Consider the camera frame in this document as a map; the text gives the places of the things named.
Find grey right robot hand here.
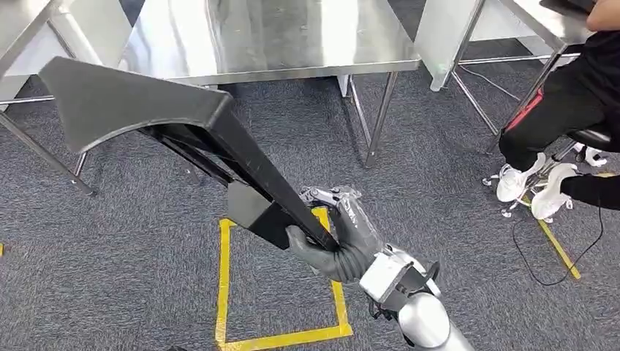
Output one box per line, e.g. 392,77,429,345
285,185,390,284

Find black plastic panel part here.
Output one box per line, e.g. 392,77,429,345
38,56,340,253

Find yellow floor tape square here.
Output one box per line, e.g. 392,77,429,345
215,207,354,351

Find yellow floor tape strip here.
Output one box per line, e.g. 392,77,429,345
521,172,582,281

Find steel table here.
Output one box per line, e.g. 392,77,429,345
117,0,423,169
0,0,134,197
414,0,597,155

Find person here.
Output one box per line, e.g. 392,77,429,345
497,0,620,223

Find black stool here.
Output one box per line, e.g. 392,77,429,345
482,127,613,220

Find black flat object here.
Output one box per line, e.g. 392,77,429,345
539,0,597,15

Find black floor cable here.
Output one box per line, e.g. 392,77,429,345
512,200,605,287

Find white floor cable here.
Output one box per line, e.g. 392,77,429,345
457,65,521,102

